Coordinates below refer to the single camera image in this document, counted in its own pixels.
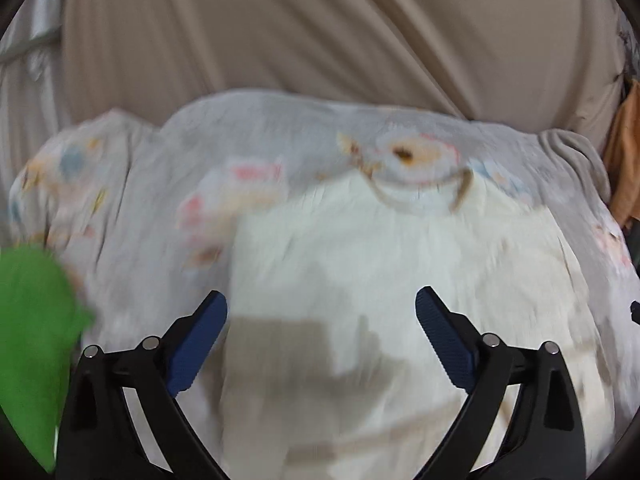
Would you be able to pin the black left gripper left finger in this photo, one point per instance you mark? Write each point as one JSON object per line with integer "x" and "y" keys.
{"x": 98, "y": 439}

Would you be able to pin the cream quilted jacket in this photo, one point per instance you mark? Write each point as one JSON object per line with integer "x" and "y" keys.
{"x": 327, "y": 371}

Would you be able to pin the green plush pillow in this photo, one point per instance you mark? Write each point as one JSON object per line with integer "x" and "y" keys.
{"x": 41, "y": 324}

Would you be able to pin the orange hanging garment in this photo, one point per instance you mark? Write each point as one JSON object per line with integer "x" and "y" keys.
{"x": 621, "y": 159}

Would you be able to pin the grey floral blanket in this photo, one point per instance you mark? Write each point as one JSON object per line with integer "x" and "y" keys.
{"x": 144, "y": 219}

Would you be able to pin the beige curtain backdrop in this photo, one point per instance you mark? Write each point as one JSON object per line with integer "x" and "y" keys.
{"x": 530, "y": 64}

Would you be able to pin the white striped curtain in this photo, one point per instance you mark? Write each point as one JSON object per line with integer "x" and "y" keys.
{"x": 33, "y": 99}

